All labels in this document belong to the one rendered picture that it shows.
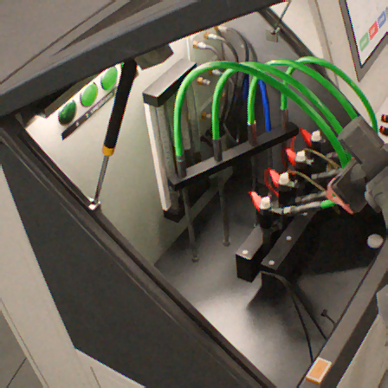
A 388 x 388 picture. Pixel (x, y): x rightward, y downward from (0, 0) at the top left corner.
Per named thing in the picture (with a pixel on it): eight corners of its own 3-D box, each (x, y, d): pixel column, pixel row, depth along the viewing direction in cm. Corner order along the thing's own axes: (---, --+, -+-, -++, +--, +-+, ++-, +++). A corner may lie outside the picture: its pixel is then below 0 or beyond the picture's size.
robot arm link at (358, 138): (379, 216, 97) (420, 179, 94) (331, 162, 96) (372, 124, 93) (372, 192, 108) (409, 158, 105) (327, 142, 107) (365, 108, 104)
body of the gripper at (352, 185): (329, 186, 111) (351, 179, 104) (362, 148, 114) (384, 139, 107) (352, 215, 112) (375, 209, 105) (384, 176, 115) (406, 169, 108)
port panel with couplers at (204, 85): (210, 140, 159) (197, 29, 138) (198, 137, 161) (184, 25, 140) (237, 112, 167) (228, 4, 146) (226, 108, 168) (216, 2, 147)
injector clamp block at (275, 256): (276, 312, 147) (275, 268, 137) (238, 296, 152) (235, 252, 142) (339, 216, 167) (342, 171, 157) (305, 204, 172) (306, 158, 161)
